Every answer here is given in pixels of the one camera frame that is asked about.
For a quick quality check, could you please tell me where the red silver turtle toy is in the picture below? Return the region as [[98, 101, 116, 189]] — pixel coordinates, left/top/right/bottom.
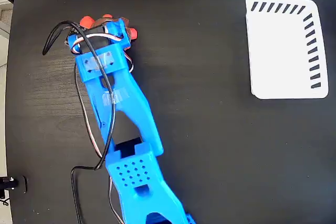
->
[[79, 14, 139, 41]]

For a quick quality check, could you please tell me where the white slotted tray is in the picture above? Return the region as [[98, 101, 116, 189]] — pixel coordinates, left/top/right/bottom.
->
[[245, 0, 330, 100]]

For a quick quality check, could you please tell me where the black table clamp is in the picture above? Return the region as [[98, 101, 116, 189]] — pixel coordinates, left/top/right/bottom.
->
[[0, 175, 29, 207]]

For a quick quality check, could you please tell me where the white red servo wire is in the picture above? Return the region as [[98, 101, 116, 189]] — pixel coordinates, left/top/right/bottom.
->
[[70, 31, 135, 224]]

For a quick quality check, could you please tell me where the bare camera circuit board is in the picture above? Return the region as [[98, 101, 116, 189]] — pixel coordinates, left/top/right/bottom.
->
[[64, 23, 85, 49]]

